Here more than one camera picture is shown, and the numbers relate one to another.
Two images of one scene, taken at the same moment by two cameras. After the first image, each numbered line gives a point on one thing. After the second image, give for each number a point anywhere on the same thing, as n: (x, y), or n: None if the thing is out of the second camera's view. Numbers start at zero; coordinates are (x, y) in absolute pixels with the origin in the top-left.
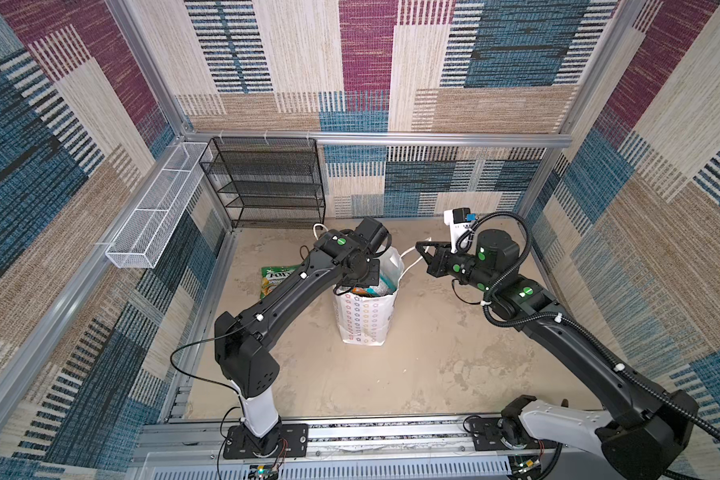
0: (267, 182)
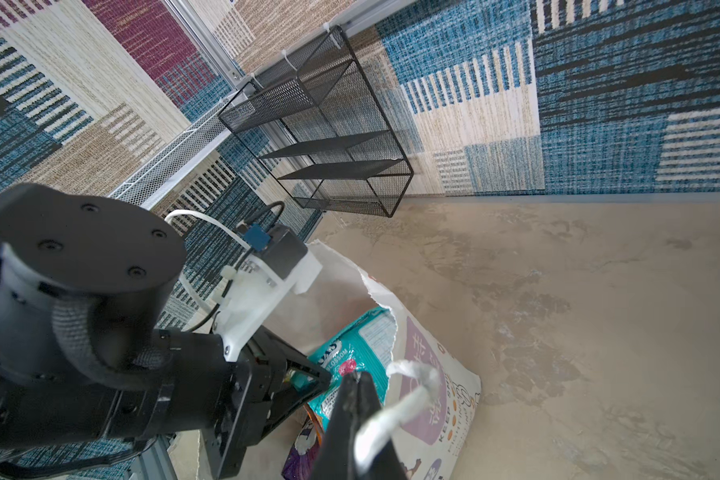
0: (317, 126)
